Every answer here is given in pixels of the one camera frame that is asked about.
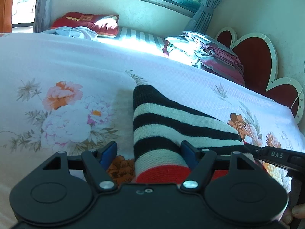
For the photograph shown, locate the person's right hand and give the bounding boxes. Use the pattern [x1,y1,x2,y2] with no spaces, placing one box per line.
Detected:
[281,204,305,225]

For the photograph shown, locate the striped grey white mattress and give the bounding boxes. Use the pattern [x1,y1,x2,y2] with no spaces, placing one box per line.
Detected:
[95,26,172,58]

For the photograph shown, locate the brown wooden door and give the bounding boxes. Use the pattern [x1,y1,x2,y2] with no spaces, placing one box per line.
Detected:
[0,0,13,33]

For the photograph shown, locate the red embroidered pillow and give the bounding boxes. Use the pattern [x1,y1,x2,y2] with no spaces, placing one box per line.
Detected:
[51,12,119,38]

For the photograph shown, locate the red heart-shaped headboard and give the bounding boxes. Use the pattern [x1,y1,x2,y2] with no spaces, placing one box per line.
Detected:
[215,27,304,123]

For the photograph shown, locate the folded maroon quilt stack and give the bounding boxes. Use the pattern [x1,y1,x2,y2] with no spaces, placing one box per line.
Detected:
[162,31,245,86]

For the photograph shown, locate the blue curtain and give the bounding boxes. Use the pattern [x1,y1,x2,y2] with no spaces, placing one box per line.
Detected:
[33,0,52,33]
[185,0,222,34]

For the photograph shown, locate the right blue curtain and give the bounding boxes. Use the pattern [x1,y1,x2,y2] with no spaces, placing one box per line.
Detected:
[185,0,222,34]

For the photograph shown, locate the light blue cloth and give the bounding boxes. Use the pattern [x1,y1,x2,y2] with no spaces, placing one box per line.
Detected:
[42,26,98,40]

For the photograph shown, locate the floral white bed sheet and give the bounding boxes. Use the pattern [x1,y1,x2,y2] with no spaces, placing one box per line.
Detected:
[1,33,304,228]

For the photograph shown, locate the left blue curtain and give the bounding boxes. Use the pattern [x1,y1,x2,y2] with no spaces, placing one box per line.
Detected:
[33,0,52,33]

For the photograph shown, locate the striped knit children's sweater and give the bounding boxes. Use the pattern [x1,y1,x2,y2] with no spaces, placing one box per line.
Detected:
[133,85,250,184]

